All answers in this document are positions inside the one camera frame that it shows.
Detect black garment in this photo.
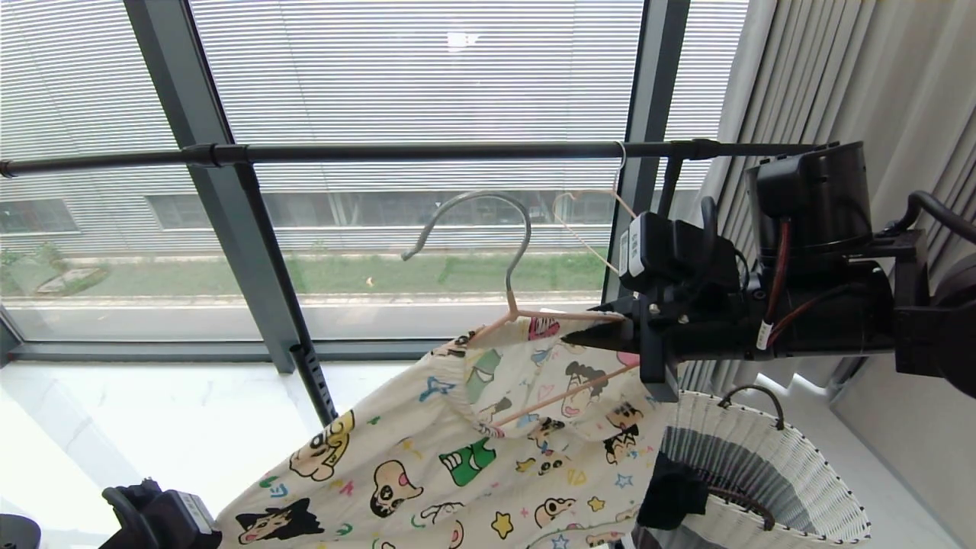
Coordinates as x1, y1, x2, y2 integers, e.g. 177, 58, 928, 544
637, 454, 711, 532

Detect black clothes rack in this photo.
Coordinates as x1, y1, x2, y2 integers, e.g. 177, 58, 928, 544
0, 140, 840, 426

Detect window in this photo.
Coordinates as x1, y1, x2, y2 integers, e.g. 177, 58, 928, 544
0, 0, 752, 363

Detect beige curtain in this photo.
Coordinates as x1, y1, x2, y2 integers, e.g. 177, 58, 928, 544
671, 0, 976, 393

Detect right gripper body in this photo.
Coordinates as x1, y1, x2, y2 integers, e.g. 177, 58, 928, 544
637, 282, 894, 403

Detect black cable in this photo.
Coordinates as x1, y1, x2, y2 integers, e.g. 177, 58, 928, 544
888, 191, 976, 246

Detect cream printed shorts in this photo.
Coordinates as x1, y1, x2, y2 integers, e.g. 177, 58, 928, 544
216, 313, 672, 549

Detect pink clothes hanger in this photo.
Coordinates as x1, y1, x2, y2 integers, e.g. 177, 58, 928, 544
551, 145, 638, 277
402, 191, 641, 428

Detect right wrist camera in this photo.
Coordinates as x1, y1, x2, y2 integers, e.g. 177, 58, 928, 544
618, 212, 742, 306

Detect white laundry basket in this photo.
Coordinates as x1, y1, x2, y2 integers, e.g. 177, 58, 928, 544
654, 385, 872, 549

